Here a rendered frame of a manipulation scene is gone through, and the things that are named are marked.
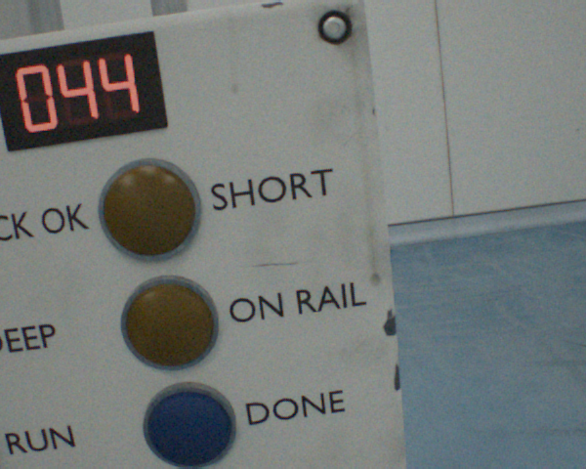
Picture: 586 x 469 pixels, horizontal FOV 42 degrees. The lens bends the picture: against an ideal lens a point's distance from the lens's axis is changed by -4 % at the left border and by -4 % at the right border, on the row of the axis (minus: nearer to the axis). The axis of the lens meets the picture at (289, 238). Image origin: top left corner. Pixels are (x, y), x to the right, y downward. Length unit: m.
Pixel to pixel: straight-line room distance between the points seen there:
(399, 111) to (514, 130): 0.60
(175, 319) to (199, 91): 0.07
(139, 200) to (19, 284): 0.05
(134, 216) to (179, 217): 0.01
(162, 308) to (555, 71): 3.88
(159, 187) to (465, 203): 3.82
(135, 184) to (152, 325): 0.04
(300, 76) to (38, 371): 0.12
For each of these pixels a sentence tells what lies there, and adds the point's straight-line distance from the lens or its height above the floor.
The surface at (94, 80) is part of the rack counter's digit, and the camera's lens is 0.23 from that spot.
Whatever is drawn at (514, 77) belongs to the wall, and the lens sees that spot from 4.00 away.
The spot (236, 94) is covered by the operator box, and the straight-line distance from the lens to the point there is 0.23.
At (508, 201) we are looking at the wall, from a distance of 4.09.
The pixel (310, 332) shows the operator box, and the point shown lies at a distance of 0.25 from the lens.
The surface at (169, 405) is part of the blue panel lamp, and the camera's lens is 0.25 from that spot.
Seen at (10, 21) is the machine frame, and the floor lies 1.19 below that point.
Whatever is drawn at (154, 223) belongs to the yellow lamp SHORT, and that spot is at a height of 1.12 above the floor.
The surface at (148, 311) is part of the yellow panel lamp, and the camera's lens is 0.23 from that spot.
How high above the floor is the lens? 1.17
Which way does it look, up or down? 16 degrees down
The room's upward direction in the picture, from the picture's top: 7 degrees counter-clockwise
